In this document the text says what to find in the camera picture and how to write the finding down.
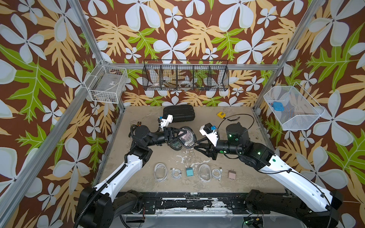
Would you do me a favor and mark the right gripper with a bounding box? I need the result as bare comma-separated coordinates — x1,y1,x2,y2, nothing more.
193,136,244,161

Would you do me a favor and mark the pink charger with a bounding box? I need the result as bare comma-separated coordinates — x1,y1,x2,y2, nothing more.
182,134,194,144
228,170,237,180

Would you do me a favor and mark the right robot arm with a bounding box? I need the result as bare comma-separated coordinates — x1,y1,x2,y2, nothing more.
194,123,343,228

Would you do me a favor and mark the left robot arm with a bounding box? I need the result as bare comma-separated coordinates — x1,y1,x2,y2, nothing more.
74,124,187,228

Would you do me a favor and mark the black hard case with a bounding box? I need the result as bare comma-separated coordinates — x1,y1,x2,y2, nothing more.
162,104,195,123

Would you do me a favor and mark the teal charger lower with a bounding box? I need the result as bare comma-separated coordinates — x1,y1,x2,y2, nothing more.
186,167,194,177

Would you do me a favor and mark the yellow tape measure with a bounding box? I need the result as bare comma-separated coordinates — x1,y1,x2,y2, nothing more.
217,112,240,122

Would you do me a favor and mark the blue object in basket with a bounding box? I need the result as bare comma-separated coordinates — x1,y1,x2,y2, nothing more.
271,102,285,112

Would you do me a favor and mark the white mesh basket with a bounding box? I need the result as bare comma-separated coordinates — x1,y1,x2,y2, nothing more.
264,83,325,131

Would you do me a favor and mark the white coiled cable right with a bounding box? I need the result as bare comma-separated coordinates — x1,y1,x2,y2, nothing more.
211,167,223,181

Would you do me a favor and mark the white coiled cable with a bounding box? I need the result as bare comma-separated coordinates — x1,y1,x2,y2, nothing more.
211,167,223,181
170,167,183,180

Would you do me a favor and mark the white coiled cable lower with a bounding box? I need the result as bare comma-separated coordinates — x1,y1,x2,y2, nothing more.
170,167,183,180

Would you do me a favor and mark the black wire basket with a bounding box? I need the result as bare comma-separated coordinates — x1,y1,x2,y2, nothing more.
141,59,229,91

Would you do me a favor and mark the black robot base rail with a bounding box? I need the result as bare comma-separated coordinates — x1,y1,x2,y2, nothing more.
116,190,271,215

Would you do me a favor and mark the white wire basket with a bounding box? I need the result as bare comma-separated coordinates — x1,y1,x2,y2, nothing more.
85,61,128,104

